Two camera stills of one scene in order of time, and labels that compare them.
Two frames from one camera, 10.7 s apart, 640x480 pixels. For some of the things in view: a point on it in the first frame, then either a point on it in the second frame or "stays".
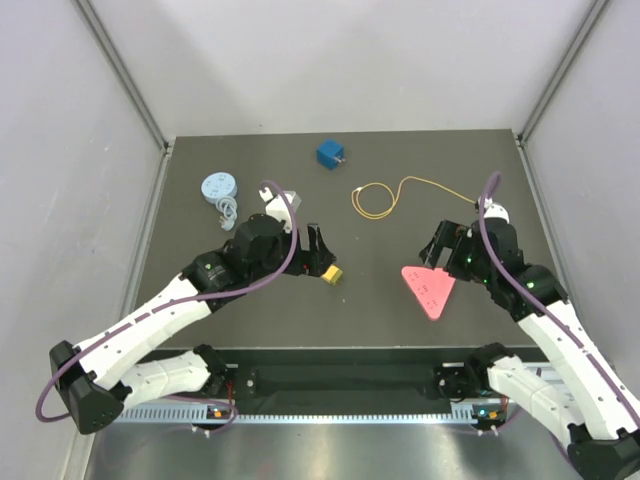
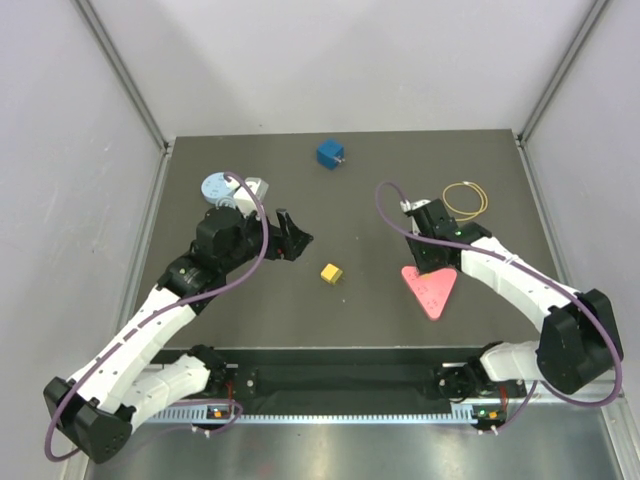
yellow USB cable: (395, 194) to (465, 216)
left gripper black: (313, 262) to (287, 243)
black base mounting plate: (340, 378) stays
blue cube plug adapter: (330, 154) stays
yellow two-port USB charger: (332, 275) stays
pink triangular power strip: (432, 287) stays
